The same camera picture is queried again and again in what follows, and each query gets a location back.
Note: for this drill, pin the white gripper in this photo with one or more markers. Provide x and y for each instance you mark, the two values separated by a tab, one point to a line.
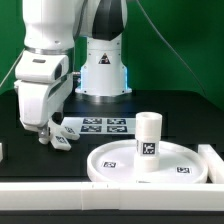
38	102

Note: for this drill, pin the white cross-shaped table base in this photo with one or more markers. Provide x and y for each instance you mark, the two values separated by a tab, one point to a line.
59	136

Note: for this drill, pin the white round table top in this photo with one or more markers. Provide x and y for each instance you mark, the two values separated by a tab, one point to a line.
119	162

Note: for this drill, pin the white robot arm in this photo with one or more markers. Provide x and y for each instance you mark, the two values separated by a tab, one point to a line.
70	46

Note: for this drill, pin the white marker sheet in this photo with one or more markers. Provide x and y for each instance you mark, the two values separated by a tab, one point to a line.
100	125

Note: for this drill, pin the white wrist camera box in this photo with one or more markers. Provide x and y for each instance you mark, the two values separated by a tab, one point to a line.
41	68

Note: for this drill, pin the white front fence rail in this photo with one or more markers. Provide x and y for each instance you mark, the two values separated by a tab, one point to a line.
102	196

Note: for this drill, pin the white fence rail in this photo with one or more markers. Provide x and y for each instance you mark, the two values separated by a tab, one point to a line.
102	196
214	161

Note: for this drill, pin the white right fence rail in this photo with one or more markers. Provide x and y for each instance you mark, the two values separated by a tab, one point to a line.
214	161

